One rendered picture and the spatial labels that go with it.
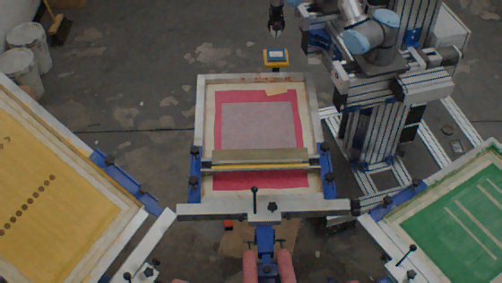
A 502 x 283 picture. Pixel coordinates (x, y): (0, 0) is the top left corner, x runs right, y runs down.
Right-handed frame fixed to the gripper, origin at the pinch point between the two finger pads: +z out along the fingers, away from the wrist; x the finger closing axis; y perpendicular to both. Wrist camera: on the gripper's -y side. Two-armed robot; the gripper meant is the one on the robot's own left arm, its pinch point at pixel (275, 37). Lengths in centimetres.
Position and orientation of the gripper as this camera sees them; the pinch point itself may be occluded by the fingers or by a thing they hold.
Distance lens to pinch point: 261.9
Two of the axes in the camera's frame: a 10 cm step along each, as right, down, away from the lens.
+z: 0.0, 6.4, 7.6
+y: -0.3, -7.6, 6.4
